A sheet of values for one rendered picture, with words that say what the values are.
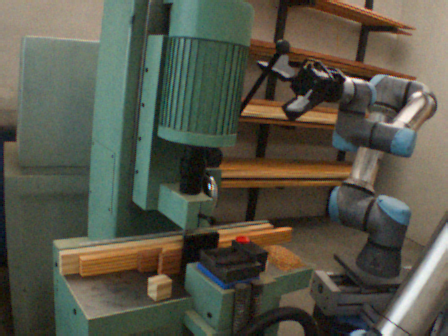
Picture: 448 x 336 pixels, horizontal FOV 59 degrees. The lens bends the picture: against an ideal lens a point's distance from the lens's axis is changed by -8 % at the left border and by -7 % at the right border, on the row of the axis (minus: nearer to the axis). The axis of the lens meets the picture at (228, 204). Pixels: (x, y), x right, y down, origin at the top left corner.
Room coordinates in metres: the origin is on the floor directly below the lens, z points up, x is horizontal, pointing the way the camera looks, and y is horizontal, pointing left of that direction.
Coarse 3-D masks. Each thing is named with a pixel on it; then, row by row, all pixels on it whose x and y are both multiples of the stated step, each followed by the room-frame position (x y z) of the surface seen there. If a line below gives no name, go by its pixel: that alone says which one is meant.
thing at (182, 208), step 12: (168, 192) 0.96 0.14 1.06; (180, 192) 0.94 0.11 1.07; (168, 204) 0.95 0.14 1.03; (180, 204) 0.91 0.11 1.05; (192, 204) 0.90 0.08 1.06; (204, 204) 0.92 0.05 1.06; (168, 216) 0.95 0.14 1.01; (180, 216) 0.91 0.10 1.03; (192, 216) 0.90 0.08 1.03; (192, 228) 0.90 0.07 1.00
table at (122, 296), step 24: (72, 288) 0.73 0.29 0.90; (96, 288) 0.74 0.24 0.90; (120, 288) 0.76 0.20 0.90; (144, 288) 0.78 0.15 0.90; (288, 288) 0.96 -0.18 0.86; (72, 312) 0.71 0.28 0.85; (96, 312) 0.66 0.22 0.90; (120, 312) 0.67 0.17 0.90; (144, 312) 0.71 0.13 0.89; (168, 312) 0.74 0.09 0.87; (192, 312) 0.76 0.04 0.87
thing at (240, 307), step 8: (256, 280) 0.75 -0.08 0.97; (240, 288) 0.71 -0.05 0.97; (256, 288) 0.74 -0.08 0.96; (240, 296) 0.71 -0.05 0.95; (256, 296) 0.74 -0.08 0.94; (240, 304) 0.71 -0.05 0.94; (256, 304) 0.74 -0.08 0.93; (240, 312) 0.71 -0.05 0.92; (256, 312) 0.74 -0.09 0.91; (232, 320) 0.72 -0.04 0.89; (240, 320) 0.71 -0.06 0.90; (248, 320) 0.75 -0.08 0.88; (232, 328) 0.72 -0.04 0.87
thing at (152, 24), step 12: (156, 0) 1.04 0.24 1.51; (156, 12) 1.04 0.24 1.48; (168, 12) 1.06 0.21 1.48; (144, 24) 1.04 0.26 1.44; (156, 24) 1.05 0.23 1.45; (168, 24) 1.07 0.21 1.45; (144, 36) 1.03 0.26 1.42; (144, 48) 1.03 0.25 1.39; (144, 60) 1.03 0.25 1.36; (132, 156) 1.03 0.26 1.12; (132, 168) 1.03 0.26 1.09; (132, 180) 1.03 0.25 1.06; (132, 192) 1.03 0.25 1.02; (132, 204) 1.04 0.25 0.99
